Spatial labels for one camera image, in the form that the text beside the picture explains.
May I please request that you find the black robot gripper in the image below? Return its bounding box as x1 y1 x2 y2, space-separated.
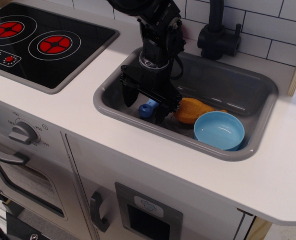
120 54 183 124

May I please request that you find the blue and grey toy spoon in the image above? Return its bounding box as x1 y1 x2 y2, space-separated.
138 99 159 119

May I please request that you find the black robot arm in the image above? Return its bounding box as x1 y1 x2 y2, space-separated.
109 0 186 124

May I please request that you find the light blue plastic bowl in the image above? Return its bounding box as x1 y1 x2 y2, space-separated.
194 111 245 151

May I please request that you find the grey toy sink basin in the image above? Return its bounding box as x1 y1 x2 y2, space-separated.
93 52 278 161

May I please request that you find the orange toy chicken drumstick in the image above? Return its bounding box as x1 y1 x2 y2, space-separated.
173 97 217 124

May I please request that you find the dark grey toy faucet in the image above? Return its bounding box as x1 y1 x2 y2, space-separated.
197 0 242 61

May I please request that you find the black toy stove top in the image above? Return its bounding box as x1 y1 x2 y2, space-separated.
0 2 119 95

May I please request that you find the grey dispenser panel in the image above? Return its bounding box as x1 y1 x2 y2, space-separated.
115 182 183 240

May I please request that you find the grey oven knob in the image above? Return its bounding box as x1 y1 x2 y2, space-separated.
8 121 38 145

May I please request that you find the toy oven door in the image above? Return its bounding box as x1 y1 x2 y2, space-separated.
0 152 91 240

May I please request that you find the black cable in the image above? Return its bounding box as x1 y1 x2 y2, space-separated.
169 53 185 81

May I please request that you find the grey cabinet door handle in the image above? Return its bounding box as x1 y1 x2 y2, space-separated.
90 191 110 233

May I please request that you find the grey oven door handle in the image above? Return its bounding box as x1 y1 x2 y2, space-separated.
0 151 30 166

